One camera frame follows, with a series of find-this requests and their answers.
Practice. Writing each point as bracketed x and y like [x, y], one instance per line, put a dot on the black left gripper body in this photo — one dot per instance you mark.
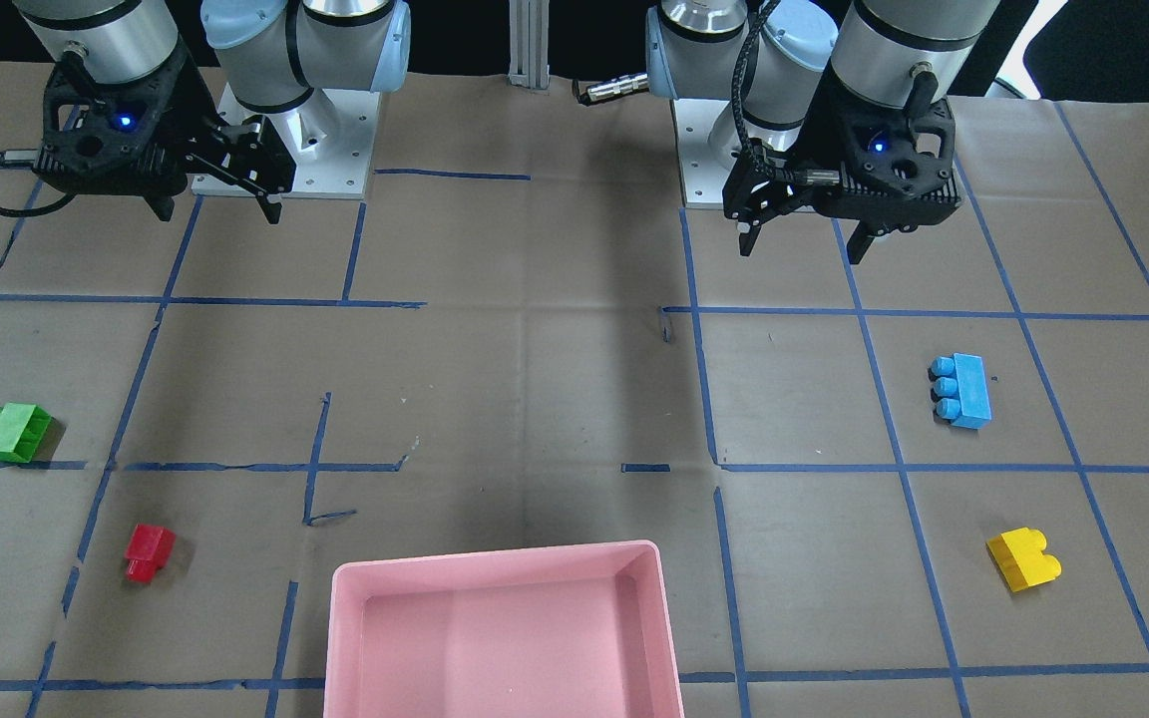
[832, 128]

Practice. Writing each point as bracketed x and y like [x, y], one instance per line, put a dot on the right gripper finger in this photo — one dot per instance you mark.
[162, 205]
[270, 205]

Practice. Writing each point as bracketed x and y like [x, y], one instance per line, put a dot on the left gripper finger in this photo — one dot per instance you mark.
[749, 231]
[859, 243]

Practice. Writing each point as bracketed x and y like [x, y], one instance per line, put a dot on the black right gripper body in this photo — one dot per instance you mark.
[188, 112]

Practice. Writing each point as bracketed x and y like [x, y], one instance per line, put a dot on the blue toy block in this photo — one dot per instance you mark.
[960, 390]

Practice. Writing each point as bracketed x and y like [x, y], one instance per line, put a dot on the green toy block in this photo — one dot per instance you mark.
[23, 427]

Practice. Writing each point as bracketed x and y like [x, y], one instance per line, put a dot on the red toy block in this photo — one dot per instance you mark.
[148, 551]

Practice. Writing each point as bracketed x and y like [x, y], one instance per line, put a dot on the yellow toy block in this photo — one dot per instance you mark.
[1022, 558]

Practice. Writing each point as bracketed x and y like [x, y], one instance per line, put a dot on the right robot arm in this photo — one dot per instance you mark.
[266, 48]

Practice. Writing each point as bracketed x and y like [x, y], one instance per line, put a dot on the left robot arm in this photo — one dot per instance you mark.
[696, 48]

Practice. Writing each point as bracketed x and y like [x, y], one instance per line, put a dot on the pink plastic box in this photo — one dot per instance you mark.
[564, 631]

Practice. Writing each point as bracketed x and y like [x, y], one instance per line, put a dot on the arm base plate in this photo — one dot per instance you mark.
[706, 144]
[330, 137]

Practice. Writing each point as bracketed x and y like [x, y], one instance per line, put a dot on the aluminium frame post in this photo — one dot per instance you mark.
[529, 44]

